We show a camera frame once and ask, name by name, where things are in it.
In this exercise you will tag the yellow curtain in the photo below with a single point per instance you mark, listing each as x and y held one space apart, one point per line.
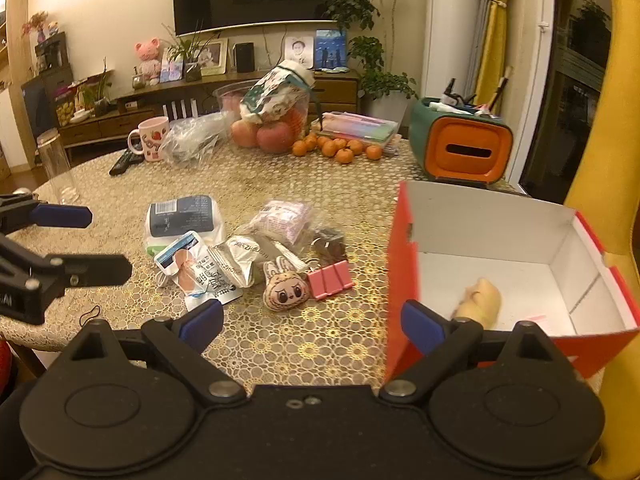
492 35

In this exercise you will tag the gold patterned desktop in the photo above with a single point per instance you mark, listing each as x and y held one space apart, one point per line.
310 330

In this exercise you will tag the small potted plant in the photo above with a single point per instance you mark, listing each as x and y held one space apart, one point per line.
97 90

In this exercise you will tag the potted orchid plant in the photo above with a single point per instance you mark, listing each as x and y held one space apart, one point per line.
187 52

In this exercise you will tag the portrait drawing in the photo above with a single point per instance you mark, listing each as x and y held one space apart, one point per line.
300 51

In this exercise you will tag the wet wipes packet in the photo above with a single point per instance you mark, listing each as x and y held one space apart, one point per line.
182 217

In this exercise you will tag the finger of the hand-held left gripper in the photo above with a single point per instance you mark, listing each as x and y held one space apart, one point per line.
60 215
95 269

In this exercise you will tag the black speaker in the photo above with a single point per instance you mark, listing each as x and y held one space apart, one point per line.
244 57

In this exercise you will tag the yellow chair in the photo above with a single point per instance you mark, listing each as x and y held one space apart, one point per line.
620 210

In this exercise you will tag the clear drinking glass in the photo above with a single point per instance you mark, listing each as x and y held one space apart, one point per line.
57 170

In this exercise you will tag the pink printed mug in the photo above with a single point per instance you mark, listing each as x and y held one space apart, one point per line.
154 140

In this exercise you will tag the framed photo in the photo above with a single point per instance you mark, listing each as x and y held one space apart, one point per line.
212 55

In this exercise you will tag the pink printed snack packet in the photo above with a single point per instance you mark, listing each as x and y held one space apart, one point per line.
280 220

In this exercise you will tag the stack of notebooks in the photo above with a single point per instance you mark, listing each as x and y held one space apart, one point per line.
360 127

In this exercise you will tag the beige soft toy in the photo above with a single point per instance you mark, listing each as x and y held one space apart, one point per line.
481 301

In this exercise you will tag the white blue snack packet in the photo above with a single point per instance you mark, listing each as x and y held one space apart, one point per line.
192 270

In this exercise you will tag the silver foil snack packet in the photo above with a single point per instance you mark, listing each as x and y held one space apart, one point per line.
242 260

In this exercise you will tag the pink binder clip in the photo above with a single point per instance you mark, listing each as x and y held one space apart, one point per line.
330 280

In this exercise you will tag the wooden television cabinet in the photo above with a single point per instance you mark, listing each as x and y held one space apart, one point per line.
110 122

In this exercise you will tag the green orange desk organizer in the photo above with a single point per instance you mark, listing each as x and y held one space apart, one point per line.
465 147

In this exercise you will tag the dark wooden shelf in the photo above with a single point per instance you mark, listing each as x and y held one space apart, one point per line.
47 60

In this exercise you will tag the black dining chair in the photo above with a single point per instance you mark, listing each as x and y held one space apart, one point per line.
180 109

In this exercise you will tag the dark snack in clear wrapper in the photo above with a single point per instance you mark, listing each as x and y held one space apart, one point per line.
327 245

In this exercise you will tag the pink plush bear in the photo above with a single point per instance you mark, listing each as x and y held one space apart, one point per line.
147 60

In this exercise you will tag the pink flower vase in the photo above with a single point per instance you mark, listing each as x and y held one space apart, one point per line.
36 25

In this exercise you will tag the red cardboard box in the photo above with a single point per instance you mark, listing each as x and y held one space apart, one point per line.
402 280

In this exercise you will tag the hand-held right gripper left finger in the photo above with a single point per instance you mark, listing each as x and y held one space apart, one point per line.
202 322

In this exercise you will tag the paint brush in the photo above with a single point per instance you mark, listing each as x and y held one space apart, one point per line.
500 87

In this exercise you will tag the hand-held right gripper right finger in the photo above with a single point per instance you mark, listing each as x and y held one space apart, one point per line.
420 327

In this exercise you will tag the printed fruit bag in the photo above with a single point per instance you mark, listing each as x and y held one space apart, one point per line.
272 95

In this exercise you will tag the black remote control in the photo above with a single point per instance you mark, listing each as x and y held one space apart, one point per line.
125 162

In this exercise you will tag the white plant pot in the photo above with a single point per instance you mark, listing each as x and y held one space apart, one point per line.
382 107

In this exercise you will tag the blue picture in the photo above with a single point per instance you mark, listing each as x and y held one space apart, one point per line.
331 49

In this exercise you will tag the pile of tangerines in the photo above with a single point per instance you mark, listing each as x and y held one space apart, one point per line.
330 149

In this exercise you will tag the clear plastic bag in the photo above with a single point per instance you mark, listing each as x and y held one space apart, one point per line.
195 137

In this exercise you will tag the green potted tree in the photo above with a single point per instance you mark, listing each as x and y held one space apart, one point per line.
365 60

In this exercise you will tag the red apple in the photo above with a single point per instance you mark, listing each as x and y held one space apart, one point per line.
275 139
244 135

